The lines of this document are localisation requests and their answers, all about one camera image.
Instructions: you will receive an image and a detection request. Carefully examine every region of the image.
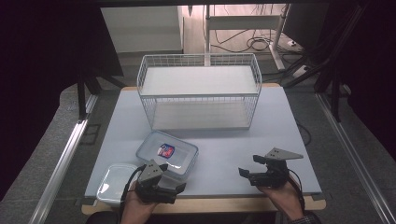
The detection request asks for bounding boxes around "aluminium rail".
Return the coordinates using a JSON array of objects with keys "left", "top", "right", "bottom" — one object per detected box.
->
[
  {"left": 28, "top": 93, "right": 100, "bottom": 224},
  {"left": 315, "top": 92, "right": 396, "bottom": 224}
]

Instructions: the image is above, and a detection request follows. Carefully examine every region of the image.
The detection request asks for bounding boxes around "dark monitor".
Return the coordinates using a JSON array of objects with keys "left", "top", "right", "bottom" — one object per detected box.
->
[{"left": 282, "top": 3, "right": 332, "bottom": 49}]

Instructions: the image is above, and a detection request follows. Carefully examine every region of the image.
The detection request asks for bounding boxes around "black floor cable bundle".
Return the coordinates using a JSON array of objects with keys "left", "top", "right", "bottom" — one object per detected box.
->
[{"left": 211, "top": 29, "right": 283, "bottom": 54}]

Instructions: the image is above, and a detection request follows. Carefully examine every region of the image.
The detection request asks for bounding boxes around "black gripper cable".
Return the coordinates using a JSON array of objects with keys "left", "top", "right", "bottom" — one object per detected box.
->
[
  {"left": 287, "top": 168, "right": 308, "bottom": 217},
  {"left": 118, "top": 164, "right": 148, "bottom": 224}
]

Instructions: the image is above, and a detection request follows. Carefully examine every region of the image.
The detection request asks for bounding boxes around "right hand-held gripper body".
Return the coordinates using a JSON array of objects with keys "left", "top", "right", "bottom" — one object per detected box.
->
[{"left": 247, "top": 147, "right": 304, "bottom": 189}]

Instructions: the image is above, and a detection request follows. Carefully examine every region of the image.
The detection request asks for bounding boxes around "large clear lidded food container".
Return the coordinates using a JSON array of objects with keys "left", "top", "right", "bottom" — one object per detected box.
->
[{"left": 135, "top": 130, "right": 200, "bottom": 182}]

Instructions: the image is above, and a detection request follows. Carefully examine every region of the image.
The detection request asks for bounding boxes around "person's left hand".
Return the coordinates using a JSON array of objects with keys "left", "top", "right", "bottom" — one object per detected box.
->
[{"left": 120, "top": 181, "right": 161, "bottom": 220}]

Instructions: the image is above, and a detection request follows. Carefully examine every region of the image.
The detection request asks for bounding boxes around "white two-tier wire rack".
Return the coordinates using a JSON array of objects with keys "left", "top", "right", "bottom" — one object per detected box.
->
[{"left": 136, "top": 52, "right": 263, "bottom": 132}]

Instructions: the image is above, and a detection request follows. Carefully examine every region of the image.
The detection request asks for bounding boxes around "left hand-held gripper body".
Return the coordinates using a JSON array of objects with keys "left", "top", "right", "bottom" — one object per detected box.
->
[{"left": 134, "top": 159, "right": 178, "bottom": 205}]

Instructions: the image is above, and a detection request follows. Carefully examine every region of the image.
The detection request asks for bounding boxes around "thin black floor cable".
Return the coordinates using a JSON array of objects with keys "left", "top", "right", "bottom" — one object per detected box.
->
[{"left": 295, "top": 119, "right": 313, "bottom": 147}]

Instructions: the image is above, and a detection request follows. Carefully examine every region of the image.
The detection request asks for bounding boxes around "person's right hand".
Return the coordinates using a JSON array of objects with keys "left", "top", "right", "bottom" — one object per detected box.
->
[{"left": 257, "top": 177, "right": 305, "bottom": 219}]

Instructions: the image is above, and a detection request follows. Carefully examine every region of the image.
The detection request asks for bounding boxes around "light blue table mat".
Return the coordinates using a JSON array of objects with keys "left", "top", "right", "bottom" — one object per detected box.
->
[{"left": 84, "top": 86, "right": 323, "bottom": 199}]

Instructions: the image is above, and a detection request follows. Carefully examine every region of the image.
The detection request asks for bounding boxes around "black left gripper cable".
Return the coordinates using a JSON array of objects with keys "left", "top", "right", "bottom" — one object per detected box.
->
[{"left": 118, "top": 164, "right": 148, "bottom": 224}]

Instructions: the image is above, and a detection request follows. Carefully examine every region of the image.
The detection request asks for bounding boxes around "white cabinet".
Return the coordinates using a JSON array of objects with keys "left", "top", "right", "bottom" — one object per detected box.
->
[{"left": 100, "top": 6, "right": 184, "bottom": 54}]

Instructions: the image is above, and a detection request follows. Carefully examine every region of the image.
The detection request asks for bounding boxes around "black metal stand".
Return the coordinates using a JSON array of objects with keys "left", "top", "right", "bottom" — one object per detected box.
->
[
  {"left": 76, "top": 66, "right": 127, "bottom": 121},
  {"left": 281, "top": 4, "right": 367, "bottom": 123}
]

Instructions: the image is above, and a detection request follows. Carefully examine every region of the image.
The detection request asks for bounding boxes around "small white square container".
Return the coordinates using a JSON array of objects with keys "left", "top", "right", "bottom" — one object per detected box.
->
[{"left": 95, "top": 162, "right": 140, "bottom": 208}]

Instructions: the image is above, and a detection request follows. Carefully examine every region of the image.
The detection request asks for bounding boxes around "white desk frame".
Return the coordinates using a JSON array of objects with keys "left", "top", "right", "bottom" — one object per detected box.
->
[{"left": 204, "top": 4, "right": 289, "bottom": 72}]

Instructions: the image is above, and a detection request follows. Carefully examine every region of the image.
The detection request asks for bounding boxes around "white power strip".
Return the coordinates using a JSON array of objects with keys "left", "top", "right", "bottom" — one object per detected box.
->
[{"left": 291, "top": 64, "right": 312, "bottom": 79}]

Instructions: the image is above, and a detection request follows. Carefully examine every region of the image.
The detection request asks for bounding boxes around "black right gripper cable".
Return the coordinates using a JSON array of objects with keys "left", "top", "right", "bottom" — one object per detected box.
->
[{"left": 287, "top": 168, "right": 308, "bottom": 217}]

